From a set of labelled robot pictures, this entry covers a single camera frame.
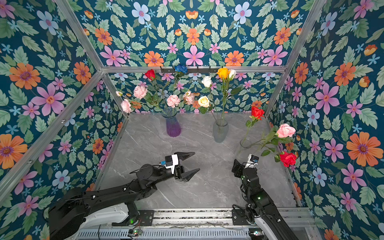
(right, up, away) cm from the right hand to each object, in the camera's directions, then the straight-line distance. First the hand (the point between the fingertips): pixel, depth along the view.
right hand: (239, 161), depth 82 cm
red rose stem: (+7, +26, -7) cm, 28 cm away
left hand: (-23, +6, -24) cm, 34 cm away
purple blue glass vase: (-41, +20, +16) cm, 48 cm away
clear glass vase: (+2, +7, -3) cm, 8 cm away
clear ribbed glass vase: (-9, +17, +16) cm, 25 cm away
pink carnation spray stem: (-61, +31, -6) cm, 68 cm away
